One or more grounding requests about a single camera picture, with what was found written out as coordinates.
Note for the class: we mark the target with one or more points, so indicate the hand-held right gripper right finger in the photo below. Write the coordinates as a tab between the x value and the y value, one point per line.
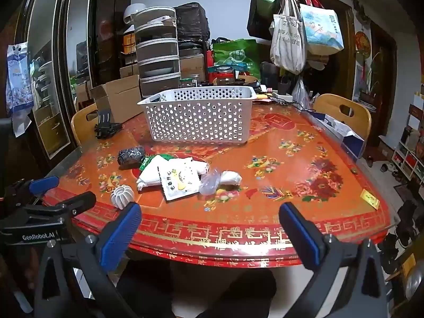
298	238

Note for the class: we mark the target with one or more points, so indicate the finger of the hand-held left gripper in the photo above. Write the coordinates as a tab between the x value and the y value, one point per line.
43	184
78	202

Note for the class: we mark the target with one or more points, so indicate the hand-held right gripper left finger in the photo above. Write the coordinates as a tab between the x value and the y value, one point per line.
121	235

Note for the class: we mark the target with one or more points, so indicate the white ribbed ball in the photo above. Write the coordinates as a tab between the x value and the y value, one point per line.
122	197

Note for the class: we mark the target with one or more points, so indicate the white green-topped plastic bag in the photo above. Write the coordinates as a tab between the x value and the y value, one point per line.
149	175

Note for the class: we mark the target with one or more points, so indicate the dark plastic packet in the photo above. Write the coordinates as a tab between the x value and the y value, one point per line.
131	156

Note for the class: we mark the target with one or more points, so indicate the white printed snack packet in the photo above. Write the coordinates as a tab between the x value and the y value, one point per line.
179	180

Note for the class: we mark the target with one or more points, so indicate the clear plastic bag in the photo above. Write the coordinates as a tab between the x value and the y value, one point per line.
209	184
299	94

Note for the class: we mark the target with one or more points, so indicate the white perforated plastic basket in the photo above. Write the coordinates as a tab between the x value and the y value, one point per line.
198	119

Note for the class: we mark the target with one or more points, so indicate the white soft pouch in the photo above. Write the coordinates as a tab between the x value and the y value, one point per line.
229	177

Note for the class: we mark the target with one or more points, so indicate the red printed tablecloth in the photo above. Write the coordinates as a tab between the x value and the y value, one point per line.
281	185

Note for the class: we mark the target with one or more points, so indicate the wooden chair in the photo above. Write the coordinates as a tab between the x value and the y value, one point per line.
81	126
351	119

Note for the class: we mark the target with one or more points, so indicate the black clamp stand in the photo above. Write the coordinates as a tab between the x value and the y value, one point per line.
106	126

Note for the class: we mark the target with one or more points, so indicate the yellow card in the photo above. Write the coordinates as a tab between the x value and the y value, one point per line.
370	199

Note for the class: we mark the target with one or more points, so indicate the person's dark pants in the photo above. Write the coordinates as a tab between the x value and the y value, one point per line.
198	293

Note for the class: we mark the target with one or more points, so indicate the blue hanging snack packet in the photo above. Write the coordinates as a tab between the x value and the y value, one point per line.
18	79

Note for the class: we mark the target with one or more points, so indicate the open cardboard box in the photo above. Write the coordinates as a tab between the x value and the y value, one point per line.
119	101

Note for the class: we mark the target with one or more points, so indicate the dark glass-door cabinet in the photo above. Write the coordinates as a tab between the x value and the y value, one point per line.
49	73

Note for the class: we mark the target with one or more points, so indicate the blue and white box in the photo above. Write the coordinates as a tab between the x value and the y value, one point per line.
344	135

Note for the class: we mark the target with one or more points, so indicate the white storage shelf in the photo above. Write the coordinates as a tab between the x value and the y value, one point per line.
409	152

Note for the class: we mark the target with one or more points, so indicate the white power strip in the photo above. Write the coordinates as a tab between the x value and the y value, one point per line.
282	97

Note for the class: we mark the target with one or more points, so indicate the clear hanging plastic bag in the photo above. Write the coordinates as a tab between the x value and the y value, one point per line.
299	94

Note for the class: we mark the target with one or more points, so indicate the stacked clear drawer unit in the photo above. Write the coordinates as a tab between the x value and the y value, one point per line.
157	53

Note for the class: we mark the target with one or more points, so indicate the red-lidded pickle jar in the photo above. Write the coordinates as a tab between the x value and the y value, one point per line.
225	80

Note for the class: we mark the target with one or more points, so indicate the closed cardboard box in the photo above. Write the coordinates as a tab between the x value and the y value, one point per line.
191	66

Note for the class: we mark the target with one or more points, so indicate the dark-lidded glass jar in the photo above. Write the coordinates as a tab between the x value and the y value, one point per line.
224	70

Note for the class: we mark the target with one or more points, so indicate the green shopping bag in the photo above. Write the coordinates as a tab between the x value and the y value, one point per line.
237	56

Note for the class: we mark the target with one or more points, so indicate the white canvas tote bag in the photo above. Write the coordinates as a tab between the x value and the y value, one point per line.
287	46

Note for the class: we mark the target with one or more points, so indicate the red bottle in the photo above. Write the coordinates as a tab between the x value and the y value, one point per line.
209	59

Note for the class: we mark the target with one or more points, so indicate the white bowl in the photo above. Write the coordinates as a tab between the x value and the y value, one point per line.
134	11

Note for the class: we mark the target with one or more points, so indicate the blue printed tote bag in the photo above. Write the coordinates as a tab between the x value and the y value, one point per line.
321	29

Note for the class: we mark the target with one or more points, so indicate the black plastic bag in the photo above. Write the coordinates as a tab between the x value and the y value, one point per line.
192	21

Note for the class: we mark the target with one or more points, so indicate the black hanging bag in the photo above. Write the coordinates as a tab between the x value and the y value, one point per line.
258	20

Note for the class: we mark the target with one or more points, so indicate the red round wall ornament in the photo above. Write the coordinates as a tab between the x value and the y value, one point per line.
362	43

